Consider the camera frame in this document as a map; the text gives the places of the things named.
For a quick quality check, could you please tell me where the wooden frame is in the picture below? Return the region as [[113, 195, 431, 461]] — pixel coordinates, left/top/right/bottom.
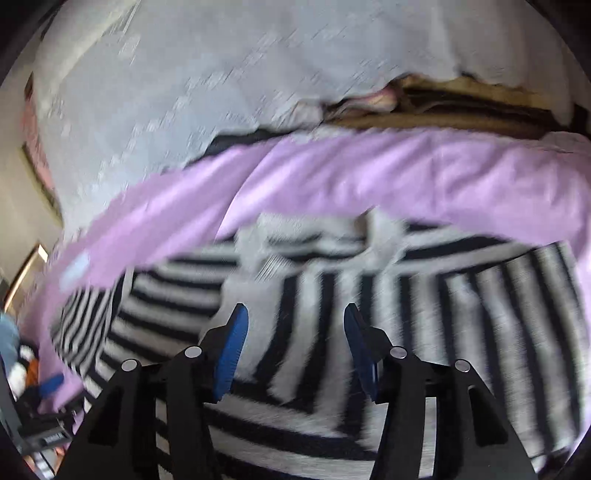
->
[[4, 244, 49, 317]]

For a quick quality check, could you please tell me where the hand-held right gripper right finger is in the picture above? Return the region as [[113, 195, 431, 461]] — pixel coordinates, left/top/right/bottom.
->
[[344, 303, 539, 480]]

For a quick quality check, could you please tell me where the pink ruffled cloth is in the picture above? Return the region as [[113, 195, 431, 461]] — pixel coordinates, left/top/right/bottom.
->
[[362, 88, 403, 112]]

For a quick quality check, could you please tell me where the purple bed sheet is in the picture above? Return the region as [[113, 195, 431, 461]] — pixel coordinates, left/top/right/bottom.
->
[[37, 127, 591, 416]]

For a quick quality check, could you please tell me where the blue cloth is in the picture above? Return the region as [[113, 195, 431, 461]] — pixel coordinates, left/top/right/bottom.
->
[[0, 314, 21, 370]]

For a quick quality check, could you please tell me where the dark object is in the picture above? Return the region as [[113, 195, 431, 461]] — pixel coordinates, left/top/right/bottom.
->
[[14, 406, 77, 460]]

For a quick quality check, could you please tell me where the pink floral cloth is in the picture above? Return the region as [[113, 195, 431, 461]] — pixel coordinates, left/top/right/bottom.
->
[[22, 76, 58, 204]]

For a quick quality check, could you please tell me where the white lace cloth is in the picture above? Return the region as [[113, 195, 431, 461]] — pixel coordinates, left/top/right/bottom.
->
[[34, 0, 578, 217]]

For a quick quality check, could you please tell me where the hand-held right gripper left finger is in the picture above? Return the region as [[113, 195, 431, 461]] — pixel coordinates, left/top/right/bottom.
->
[[55, 303, 250, 480]]

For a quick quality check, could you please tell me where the black white striped garment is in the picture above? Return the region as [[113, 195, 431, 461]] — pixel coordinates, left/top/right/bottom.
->
[[51, 208, 583, 480]]

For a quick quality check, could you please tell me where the brown woven mat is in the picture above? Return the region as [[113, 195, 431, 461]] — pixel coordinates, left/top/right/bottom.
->
[[323, 76, 578, 139]]

